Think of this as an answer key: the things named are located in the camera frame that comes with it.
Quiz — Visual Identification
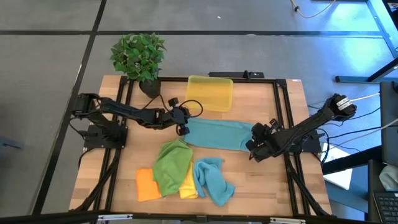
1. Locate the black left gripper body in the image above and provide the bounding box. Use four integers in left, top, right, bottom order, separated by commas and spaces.
161, 98, 191, 136

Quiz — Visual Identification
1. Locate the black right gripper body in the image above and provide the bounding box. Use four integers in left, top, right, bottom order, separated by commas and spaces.
245, 118, 279, 162

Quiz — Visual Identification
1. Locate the yellow translucent plastic bin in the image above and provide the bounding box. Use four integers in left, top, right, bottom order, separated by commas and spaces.
185, 75, 234, 113

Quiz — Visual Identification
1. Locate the blue microfiber towel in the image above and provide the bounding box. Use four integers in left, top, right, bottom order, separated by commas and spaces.
182, 117, 256, 152
193, 157, 236, 208

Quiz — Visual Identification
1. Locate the green microfiber towel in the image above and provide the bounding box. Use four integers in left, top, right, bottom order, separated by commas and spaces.
152, 139, 193, 198

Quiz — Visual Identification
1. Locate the yellow microfiber towel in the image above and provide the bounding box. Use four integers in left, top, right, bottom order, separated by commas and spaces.
178, 161, 199, 200

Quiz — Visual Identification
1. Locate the orange microfiber towel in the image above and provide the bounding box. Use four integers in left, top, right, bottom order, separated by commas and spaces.
136, 168, 162, 202

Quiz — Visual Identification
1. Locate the green plant in black pot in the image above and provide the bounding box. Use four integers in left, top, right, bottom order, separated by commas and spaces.
109, 32, 167, 100

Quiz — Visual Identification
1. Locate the white paper sheet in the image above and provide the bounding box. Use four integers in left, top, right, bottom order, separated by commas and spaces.
323, 142, 354, 190

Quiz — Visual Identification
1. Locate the black crossbeam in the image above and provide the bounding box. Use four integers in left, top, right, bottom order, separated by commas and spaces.
0, 210, 374, 224

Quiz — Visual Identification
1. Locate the black computer case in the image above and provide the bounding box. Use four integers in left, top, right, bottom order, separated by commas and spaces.
379, 81, 398, 166

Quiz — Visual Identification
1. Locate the white cloth bundle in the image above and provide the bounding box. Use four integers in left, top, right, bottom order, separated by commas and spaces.
379, 164, 398, 192

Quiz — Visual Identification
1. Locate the black keyboard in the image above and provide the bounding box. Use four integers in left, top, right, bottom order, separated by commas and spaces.
373, 191, 398, 223

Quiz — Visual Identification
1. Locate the black aluminium table frame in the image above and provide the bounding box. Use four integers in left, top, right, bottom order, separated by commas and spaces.
70, 75, 332, 218

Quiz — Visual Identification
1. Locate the silver aluminium bracket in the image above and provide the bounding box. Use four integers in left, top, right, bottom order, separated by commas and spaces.
269, 217, 307, 224
98, 213, 134, 222

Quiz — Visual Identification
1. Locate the metal desk leg frame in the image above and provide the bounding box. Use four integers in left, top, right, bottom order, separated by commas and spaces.
335, 0, 398, 84

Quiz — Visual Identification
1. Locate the white cable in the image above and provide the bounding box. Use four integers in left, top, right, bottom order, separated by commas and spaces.
329, 118, 398, 147

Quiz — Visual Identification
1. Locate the yellow extension cable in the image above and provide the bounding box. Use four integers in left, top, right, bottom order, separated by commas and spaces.
349, 92, 381, 103

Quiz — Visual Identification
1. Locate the tan cable with black plug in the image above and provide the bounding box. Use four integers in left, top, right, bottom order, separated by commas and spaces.
290, 0, 337, 19

